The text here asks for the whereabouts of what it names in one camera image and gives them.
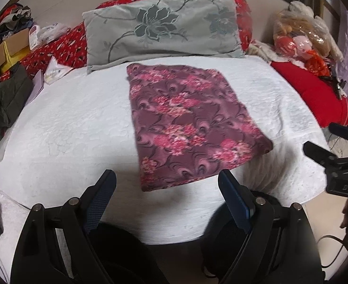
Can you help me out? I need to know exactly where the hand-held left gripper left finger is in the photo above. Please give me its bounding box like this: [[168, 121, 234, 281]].
[[10, 169, 117, 284]]

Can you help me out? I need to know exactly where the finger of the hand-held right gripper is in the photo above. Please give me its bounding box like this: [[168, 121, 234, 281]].
[[329, 122, 348, 142], [303, 141, 339, 167]]

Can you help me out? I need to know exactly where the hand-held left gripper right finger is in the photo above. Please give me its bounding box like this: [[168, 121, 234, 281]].
[[218, 169, 324, 284]]

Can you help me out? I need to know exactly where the pink floral garment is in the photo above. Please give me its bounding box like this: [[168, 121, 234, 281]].
[[126, 63, 274, 193]]

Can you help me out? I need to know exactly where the pile of assorted clothes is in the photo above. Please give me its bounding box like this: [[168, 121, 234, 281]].
[[0, 3, 33, 66]]

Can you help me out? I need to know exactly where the red cushion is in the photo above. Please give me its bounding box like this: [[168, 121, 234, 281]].
[[270, 61, 348, 128]]

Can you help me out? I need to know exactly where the white quilted bedspread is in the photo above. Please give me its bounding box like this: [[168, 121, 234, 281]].
[[0, 55, 332, 281]]

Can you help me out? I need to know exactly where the orange plastic bag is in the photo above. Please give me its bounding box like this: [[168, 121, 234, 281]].
[[306, 50, 332, 77]]

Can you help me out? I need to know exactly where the plastic bag of plush toys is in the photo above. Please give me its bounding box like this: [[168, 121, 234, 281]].
[[273, 0, 344, 63]]

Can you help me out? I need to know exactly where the lilac card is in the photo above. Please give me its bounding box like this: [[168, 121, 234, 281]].
[[25, 70, 45, 105]]

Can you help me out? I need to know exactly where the dark padded jacket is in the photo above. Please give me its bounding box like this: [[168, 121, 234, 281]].
[[0, 63, 34, 161]]

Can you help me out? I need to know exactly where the white printed paper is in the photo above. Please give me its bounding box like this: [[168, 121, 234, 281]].
[[43, 56, 74, 84]]

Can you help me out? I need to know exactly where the cardboard box with yellow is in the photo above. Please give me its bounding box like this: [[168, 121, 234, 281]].
[[0, 40, 24, 72]]

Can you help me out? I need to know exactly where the white plastic bag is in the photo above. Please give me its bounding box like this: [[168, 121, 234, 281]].
[[36, 23, 70, 44]]

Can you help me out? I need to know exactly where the grey floral pillow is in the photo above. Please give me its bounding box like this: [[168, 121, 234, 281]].
[[82, 0, 247, 75]]

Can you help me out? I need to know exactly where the black cable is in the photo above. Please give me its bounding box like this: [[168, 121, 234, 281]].
[[318, 235, 348, 273]]

